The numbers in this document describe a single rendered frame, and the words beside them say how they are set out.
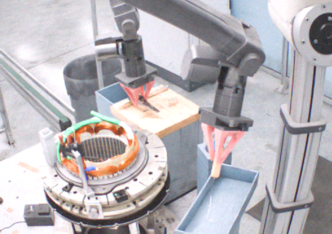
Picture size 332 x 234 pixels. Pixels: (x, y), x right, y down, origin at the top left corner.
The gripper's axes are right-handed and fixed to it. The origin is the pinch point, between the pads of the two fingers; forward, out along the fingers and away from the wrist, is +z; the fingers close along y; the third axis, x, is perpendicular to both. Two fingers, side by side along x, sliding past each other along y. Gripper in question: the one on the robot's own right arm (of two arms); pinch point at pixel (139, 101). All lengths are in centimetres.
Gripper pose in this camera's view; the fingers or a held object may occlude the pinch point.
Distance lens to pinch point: 126.6
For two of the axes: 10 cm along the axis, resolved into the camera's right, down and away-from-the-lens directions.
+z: 1.0, 8.4, 5.3
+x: 6.3, 3.7, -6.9
